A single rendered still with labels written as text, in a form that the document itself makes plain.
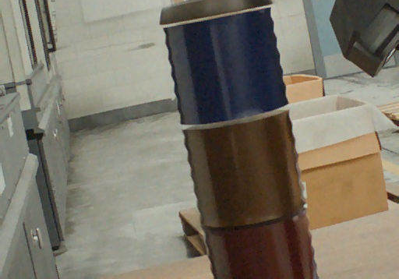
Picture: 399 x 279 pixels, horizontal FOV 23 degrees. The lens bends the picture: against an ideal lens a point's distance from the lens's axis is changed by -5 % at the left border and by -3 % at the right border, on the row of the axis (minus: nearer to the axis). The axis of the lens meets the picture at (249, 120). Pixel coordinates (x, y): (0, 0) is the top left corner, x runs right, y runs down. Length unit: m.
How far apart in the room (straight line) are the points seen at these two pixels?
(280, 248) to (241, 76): 0.06
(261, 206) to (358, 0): 0.40
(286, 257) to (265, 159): 0.03
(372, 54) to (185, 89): 0.38
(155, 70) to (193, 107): 11.04
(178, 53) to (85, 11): 10.99
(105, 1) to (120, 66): 0.77
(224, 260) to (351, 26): 0.38
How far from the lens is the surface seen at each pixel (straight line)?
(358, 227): 1.18
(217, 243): 0.34
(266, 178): 0.33
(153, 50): 11.36
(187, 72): 0.33
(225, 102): 0.32
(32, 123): 5.17
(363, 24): 0.70
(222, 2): 0.32
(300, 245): 0.34
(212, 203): 0.34
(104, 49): 11.33
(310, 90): 4.70
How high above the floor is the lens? 1.20
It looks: 7 degrees down
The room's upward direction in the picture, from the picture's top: 11 degrees counter-clockwise
